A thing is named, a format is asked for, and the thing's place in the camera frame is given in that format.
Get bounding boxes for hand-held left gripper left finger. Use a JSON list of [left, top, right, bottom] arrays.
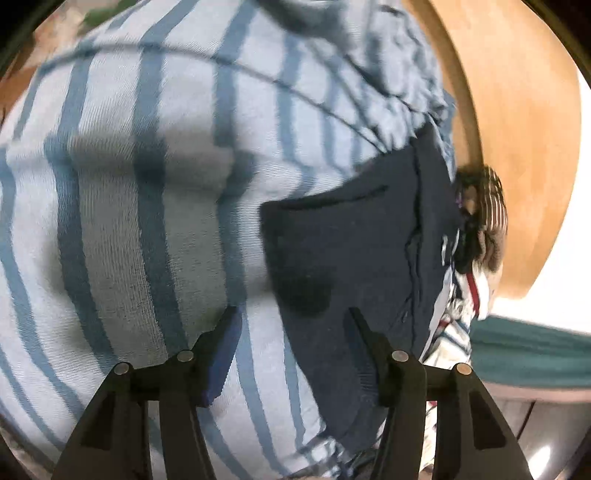
[[51, 305, 244, 480]]

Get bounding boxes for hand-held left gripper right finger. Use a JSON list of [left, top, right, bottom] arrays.
[[345, 307, 534, 480]]

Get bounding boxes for navy blue collared shirt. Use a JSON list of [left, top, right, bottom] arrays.
[[259, 122, 466, 455]]

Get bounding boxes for star striped quilt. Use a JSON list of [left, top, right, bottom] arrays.
[[421, 268, 494, 370]]

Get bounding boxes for teal curtain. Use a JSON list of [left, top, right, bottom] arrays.
[[468, 316, 591, 389]]

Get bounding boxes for folded brown striped sweater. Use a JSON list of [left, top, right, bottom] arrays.
[[475, 166, 509, 275]]

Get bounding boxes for light blue striped hoodie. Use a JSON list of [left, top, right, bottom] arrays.
[[0, 0, 459, 480]]

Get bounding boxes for wooden headboard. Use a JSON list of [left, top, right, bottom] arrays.
[[401, 0, 583, 301]]

